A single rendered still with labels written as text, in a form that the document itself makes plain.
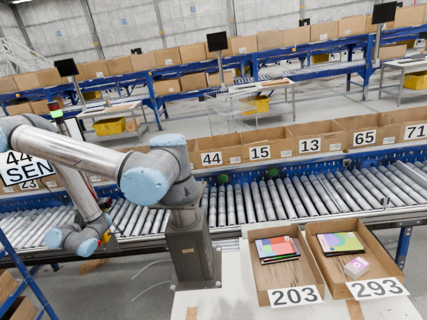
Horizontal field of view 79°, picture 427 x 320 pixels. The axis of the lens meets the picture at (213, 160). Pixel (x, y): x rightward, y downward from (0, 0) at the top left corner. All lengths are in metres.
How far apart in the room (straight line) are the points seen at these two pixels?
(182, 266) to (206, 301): 0.19
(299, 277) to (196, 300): 0.49
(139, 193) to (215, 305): 0.67
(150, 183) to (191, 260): 0.56
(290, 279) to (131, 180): 0.88
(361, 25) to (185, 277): 6.50
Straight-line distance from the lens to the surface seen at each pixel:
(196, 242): 1.24
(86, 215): 1.44
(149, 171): 0.88
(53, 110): 1.55
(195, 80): 6.23
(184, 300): 1.39
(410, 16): 7.58
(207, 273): 1.38
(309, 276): 1.41
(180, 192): 1.10
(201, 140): 2.32
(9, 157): 1.83
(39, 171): 1.81
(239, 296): 1.35
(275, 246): 1.48
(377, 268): 1.50
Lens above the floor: 1.83
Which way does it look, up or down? 25 degrees down
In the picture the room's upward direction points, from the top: 10 degrees counter-clockwise
